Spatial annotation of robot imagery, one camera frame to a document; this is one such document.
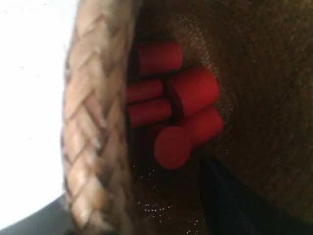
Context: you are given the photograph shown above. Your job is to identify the red cylinder front facing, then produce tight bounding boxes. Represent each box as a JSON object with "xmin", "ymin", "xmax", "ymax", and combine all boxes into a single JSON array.
[{"xmin": 153, "ymin": 106, "xmax": 224, "ymax": 170}]

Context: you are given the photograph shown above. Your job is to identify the red cylinder top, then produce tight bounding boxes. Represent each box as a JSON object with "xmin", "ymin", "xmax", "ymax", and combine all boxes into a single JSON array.
[{"xmin": 136, "ymin": 41, "xmax": 183, "ymax": 76}]

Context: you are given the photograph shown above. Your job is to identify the red cylinder thin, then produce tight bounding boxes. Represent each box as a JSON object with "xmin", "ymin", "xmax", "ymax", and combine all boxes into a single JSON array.
[
  {"xmin": 126, "ymin": 97, "xmax": 172, "ymax": 128},
  {"xmin": 126, "ymin": 79, "xmax": 163, "ymax": 104}
]

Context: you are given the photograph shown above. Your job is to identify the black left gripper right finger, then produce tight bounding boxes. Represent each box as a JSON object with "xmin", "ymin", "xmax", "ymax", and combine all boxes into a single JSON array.
[{"xmin": 199, "ymin": 156, "xmax": 313, "ymax": 235}]

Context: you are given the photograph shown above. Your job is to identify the red cylinder thin lower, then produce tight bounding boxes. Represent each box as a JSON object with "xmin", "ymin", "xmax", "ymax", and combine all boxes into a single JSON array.
[{"xmin": 126, "ymin": 97, "xmax": 172, "ymax": 128}]

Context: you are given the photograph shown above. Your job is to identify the red plastic cups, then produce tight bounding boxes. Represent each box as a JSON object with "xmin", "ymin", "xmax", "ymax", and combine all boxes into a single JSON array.
[{"xmin": 164, "ymin": 67, "xmax": 220, "ymax": 118}]

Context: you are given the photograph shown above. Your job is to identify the brown woven wicker basket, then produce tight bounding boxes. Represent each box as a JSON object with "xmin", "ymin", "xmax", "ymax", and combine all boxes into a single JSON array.
[{"xmin": 61, "ymin": 0, "xmax": 313, "ymax": 235}]

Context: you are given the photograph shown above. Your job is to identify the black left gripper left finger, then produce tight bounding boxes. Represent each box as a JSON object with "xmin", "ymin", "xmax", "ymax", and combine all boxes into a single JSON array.
[{"xmin": 0, "ymin": 194, "xmax": 76, "ymax": 235}]

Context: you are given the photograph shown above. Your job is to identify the red cylinder thin upper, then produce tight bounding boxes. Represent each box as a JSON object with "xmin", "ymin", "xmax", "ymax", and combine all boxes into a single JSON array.
[{"xmin": 126, "ymin": 79, "xmax": 163, "ymax": 104}]

